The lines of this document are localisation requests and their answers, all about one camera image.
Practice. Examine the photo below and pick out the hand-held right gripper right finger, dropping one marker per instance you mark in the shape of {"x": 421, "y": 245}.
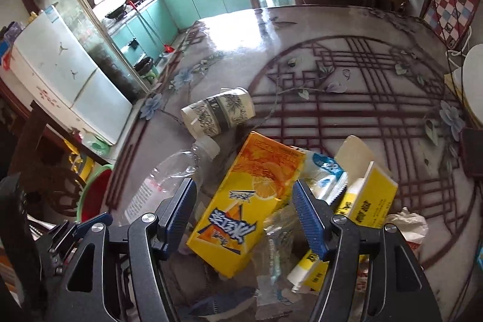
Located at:
{"x": 307, "y": 220}

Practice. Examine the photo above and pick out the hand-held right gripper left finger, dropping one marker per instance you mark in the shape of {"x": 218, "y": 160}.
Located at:
{"x": 181, "y": 209}

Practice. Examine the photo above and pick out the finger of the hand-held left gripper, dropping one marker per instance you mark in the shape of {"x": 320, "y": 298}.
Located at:
{"x": 62, "y": 242}

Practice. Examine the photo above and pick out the white blue snack wrapper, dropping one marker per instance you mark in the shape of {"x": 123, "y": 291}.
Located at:
{"x": 324, "y": 171}

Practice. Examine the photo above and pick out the red bin with green rim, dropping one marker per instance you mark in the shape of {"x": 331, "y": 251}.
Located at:
{"x": 94, "y": 197}

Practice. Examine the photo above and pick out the yellow orange juice carton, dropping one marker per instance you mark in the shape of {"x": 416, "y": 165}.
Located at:
{"x": 241, "y": 193}

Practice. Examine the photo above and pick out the yellow white cardboard box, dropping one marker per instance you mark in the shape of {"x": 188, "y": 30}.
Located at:
{"x": 371, "y": 201}

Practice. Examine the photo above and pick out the floral print paper cup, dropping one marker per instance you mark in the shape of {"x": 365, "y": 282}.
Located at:
{"x": 219, "y": 110}

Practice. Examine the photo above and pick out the green kitchen trash bin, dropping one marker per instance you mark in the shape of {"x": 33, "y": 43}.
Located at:
{"x": 145, "y": 69}

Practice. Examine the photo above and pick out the clear plastic bottle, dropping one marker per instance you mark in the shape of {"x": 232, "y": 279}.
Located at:
{"x": 166, "y": 171}

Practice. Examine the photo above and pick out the brown wooden chair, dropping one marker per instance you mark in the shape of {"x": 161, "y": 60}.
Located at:
{"x": 53, "y": 190}

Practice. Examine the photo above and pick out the clear plastic wrapper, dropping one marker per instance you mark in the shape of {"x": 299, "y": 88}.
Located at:
{"x": 271, "y": 269}

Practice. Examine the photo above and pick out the crumpled white tissue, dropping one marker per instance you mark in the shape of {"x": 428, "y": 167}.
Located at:
{"x": 409, "y": 227}

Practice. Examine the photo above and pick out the white refrigerator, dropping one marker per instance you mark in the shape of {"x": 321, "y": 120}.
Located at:
{"x": 64, "y": 73}

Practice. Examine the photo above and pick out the floral printed tablecloth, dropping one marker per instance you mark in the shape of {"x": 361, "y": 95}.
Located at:
{"x": 339, "y": 54}

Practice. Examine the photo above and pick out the dark phone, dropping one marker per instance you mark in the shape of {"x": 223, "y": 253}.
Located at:
{"x": 472, "y": 152}

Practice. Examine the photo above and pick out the red mop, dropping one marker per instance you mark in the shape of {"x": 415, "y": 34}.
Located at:
{"x": 151, "y": 27}

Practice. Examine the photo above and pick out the boxes on refrigerator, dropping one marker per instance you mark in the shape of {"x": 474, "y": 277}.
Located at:
{"x": 7, "y": 46}

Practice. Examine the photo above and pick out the black wok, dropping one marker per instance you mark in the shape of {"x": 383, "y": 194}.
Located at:
{"x": 117, "y": 12}

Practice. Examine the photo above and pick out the white round lid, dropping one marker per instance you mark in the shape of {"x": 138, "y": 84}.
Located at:
{"x": 474, "y": 80}

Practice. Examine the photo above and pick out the checked seat cushion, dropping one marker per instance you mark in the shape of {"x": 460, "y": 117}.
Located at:
{"x": 452, "y": 9}

